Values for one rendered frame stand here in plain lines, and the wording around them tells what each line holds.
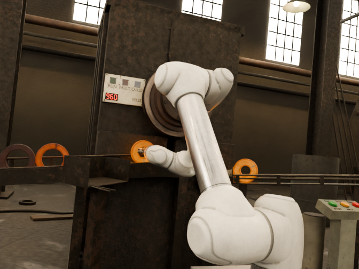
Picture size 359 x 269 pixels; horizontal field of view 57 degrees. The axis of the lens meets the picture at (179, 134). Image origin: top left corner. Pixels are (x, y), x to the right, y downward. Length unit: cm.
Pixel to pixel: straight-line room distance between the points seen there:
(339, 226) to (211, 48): 142
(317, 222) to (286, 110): 833
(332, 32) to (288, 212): 563
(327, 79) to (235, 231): 549
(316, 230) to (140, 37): 158
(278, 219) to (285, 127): 907
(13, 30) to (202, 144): 395
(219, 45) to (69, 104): 603
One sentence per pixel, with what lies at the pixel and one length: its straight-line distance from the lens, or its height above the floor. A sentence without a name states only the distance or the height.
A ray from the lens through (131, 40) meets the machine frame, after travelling 228.
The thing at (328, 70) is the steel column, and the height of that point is 238.
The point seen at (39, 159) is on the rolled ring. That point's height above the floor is 67.
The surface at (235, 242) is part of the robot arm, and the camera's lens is 92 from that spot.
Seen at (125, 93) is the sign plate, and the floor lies 113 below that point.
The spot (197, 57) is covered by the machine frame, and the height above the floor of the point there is 146.
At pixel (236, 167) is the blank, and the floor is 72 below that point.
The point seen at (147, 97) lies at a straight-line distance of 206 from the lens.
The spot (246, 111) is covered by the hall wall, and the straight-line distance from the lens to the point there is 939.
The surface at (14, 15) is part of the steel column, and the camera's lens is 483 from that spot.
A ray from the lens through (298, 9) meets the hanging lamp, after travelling 881.
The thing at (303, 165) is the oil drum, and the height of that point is 73.
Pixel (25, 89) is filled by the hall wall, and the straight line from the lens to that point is 822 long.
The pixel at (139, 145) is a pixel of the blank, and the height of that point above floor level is 80.
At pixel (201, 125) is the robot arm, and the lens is 111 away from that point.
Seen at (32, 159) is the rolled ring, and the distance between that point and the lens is 203.
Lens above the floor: 80
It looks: 2 degrees up
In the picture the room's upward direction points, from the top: 5 degrees clockwise
